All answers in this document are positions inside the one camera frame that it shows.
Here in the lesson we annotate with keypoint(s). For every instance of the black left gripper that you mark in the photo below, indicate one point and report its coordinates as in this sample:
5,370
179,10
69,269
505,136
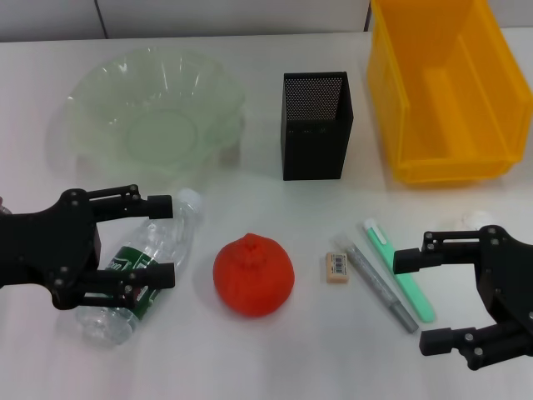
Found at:
46,246

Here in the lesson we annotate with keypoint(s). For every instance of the white paper ball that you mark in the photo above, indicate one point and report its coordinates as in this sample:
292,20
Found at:
474,218

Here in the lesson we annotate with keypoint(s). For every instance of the mint green pen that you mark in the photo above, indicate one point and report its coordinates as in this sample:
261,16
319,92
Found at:
412,291

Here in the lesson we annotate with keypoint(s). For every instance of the orange fruit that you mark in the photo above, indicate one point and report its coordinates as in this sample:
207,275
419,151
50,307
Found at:
254,279

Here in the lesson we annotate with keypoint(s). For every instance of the pale green glass fruit plate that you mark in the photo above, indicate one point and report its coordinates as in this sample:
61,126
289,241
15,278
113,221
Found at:
158,112

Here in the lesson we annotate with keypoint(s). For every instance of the clear green-label water bottle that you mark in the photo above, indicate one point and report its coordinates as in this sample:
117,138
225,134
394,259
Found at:
166,239

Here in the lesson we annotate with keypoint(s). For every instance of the black mesh pen holder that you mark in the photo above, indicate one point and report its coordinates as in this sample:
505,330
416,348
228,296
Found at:
316,146

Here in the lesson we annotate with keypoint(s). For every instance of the grey marker pen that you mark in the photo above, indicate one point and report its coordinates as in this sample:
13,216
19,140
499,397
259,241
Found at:
375,279

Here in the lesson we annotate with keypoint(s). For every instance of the beige eraser with barcode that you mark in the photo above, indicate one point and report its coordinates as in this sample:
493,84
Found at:
337,268

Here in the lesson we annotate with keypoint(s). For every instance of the yellow plastic bin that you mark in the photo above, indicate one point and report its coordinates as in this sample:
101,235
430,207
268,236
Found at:
449,108

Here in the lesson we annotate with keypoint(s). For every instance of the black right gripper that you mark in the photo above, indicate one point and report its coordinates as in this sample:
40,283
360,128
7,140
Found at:
508,275

